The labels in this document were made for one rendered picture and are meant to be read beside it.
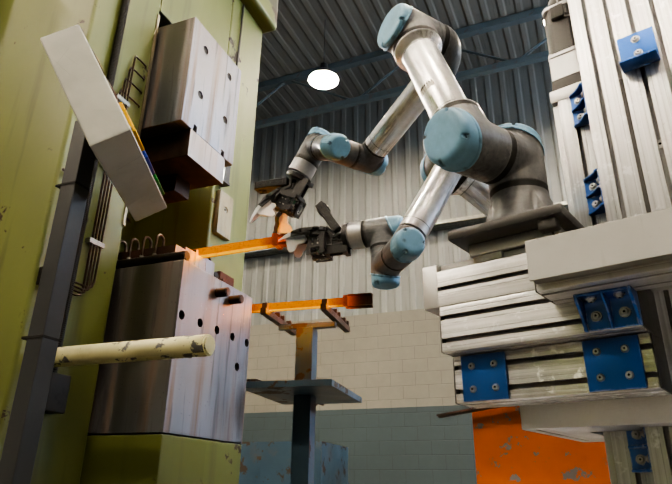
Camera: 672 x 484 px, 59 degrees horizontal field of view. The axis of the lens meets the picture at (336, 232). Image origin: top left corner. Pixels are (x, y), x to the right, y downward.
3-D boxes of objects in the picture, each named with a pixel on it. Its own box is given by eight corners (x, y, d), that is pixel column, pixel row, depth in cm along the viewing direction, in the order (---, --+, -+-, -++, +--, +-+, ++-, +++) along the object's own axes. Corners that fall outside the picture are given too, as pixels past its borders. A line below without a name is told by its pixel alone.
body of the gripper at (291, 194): (286, 211, 169) (306, 175, 171) (263, 202, 174) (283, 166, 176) (298, 221, 176) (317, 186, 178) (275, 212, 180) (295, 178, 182)
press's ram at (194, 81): (245, 177, 213) (253, 84, 228) (181, 119, 180) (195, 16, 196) (148, 195, 227) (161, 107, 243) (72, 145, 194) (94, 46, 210)
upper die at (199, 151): (222, 184, 197) (225, 159, 201) (187, 154, 180) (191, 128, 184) (120, 203, 212) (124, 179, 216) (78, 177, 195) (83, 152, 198)
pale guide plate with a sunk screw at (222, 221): (230, 240, 220) (233, 199, 227) (216, 231, 213) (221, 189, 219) (225, 241, 221) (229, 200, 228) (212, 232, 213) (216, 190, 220)
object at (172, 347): (216, 360, 124) (218, 335, 126) (201, 355, 120) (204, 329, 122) (53, 371, 139) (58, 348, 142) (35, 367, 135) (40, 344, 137)
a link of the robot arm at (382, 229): (401, 238, 153) (399, 208, 156) (360, 244, 157) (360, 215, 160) (409, 249, 159) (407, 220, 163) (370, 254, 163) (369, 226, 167)
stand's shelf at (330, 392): (361, 403, 215) (361, 397, 216) (331, 385, 180) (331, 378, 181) (283, 404, 223) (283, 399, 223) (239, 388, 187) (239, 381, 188)
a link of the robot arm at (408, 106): (473, 31, 156) (370, 160, 185) (441, 14, 150) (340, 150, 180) (488, 57, 148) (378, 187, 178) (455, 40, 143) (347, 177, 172)
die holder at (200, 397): (242, 443, 176) (252, 298, 194) (162, 432, 144) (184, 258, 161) (92, 445, 195) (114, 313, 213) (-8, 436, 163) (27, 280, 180)
